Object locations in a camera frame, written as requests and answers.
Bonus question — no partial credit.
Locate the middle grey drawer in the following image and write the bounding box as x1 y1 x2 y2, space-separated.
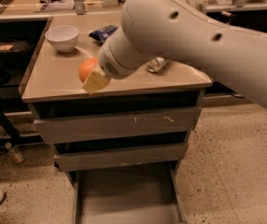
54 143 188 172

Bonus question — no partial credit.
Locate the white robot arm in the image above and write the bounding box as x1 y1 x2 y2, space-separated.
83 0 267 109

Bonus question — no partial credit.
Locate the top grey drawer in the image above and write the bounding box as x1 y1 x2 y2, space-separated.
35 106 201 144

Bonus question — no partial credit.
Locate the open bottom grey drawer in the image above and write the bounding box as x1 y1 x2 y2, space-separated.
72 162 188 224

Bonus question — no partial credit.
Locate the blue chip bag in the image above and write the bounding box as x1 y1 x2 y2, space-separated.
89 25 118 43

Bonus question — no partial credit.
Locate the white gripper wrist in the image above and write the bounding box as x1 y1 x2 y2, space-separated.
82 40 140 94

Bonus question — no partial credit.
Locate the plastic water bottle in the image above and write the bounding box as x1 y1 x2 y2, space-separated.
5 142 23 163

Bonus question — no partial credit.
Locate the orange fruit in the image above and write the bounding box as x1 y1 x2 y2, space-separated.
78 57 98 82

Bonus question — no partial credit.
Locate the grey drawer cabinet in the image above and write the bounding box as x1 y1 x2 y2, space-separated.
18 10 215 224

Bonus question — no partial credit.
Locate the white bowl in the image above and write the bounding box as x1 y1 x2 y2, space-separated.
45 25 79 52

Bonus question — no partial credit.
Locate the white stick black handle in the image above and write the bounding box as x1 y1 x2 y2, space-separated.
221 11 235 23

